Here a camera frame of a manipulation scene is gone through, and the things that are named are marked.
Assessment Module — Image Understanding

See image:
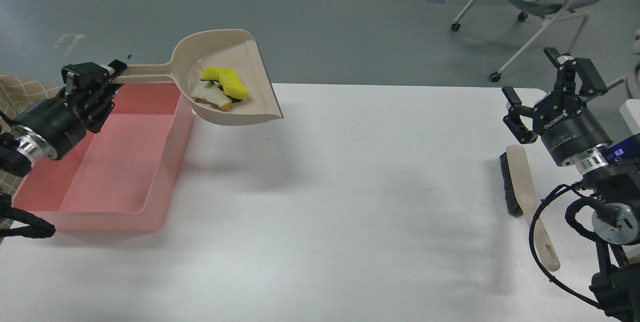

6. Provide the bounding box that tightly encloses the beige hand brush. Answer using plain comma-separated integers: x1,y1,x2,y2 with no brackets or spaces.
499,145,562,272

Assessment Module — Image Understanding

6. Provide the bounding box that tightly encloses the beige plastic dustpan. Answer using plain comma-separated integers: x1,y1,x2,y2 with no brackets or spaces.
115,29,282,126

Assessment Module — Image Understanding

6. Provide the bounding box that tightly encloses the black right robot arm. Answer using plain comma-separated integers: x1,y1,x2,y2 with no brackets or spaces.
499,47,640,322

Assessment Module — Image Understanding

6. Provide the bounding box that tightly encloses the beige checkered cloth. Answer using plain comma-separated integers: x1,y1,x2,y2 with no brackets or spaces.
0,71,61,229

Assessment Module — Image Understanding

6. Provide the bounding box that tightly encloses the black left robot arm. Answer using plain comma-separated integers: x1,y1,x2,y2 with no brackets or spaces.
0,59,128,177

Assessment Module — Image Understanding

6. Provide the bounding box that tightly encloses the yellow sponge scrap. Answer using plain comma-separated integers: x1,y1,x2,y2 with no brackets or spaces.
199,66,249,101

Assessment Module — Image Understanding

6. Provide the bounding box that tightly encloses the pink plastic bin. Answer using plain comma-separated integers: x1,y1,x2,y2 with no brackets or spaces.
13,83,194,233

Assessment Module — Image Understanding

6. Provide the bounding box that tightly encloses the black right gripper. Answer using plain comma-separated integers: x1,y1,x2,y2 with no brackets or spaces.
502,47,626,167

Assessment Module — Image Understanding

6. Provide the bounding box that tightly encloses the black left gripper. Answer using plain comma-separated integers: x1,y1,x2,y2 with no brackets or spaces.
9,59,128,161

